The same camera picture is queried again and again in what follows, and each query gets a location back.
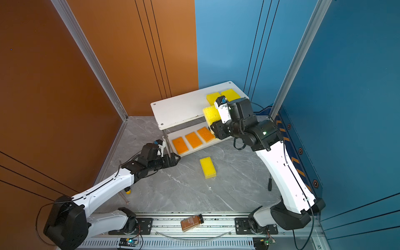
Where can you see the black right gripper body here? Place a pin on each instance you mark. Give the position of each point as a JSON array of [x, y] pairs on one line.
[[230, 128]]

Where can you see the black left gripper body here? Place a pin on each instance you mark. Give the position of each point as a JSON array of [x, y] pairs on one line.
[[161, 162]]

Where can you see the orange sponge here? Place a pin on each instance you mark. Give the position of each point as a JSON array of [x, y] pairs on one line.
[[193, 140], [205, 134], [180, 146]]

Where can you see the yellow sponge top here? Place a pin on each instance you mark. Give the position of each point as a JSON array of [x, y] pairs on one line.
[[230, 95]]

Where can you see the yellow sponge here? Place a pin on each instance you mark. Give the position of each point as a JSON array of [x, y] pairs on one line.
[[211, 98], [208, 168], [230, 95], [211, 115]]

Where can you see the yellow sponge bottom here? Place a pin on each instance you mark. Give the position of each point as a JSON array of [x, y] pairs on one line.
[[211, 115]]

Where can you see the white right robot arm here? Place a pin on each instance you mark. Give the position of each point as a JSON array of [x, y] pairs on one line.
[[298, 205]]

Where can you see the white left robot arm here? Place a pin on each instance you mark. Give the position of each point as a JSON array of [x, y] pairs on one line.
[[72, 220]]

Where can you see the white two-tier metal shelf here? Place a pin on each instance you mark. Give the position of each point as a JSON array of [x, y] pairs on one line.
[[174, 114]]

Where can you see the brown spice jar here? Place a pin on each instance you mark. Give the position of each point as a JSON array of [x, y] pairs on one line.
[[191, 222]]

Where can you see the green circuit board left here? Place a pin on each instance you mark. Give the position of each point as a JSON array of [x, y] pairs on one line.
[[128, 242]]

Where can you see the green circuit board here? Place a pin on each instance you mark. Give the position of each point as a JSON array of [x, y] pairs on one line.
[[263, 243], [128, 242]]

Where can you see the green circuit board right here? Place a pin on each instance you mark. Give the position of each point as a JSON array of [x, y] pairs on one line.
[[263, 243]]

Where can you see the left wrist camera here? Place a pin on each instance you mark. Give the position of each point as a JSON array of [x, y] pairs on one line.
[[161, 145]]

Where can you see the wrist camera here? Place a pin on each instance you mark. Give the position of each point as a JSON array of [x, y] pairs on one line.
[[161, 145], [221, 105]]

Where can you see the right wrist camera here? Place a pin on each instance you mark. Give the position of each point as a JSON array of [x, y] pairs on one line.
[[221, 105]]

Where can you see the black-handled screwdriver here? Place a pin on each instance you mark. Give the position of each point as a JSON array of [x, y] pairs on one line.
[[270, 184]]

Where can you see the aluminium front rail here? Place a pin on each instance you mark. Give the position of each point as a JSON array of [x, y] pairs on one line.
[[220, 231]]

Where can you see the aluminium corner post right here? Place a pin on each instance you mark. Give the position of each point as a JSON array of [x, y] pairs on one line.
[[309, 34]]

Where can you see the aluminium corner post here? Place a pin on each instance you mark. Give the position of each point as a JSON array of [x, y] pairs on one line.
[[309, 34], [71, 23]]

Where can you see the aluminium corner post left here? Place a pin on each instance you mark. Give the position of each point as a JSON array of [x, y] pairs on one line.
[[71, 23]]

